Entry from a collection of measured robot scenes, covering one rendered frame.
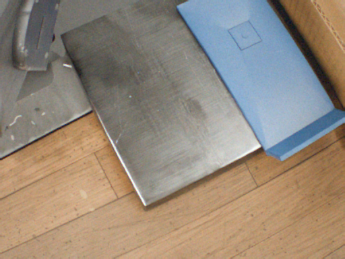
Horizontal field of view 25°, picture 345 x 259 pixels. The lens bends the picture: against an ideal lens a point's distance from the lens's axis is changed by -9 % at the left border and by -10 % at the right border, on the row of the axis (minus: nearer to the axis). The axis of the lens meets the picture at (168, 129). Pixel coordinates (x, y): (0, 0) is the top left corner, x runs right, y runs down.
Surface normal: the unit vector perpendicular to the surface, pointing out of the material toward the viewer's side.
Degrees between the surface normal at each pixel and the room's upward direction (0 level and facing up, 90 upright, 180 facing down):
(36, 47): 90
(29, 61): 90
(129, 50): 0
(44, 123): 0
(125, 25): 0
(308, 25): 90
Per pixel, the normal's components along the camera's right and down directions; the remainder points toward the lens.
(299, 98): 0.01, -0.31
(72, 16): 0.30, 0.11
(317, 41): -0.89, 0.43
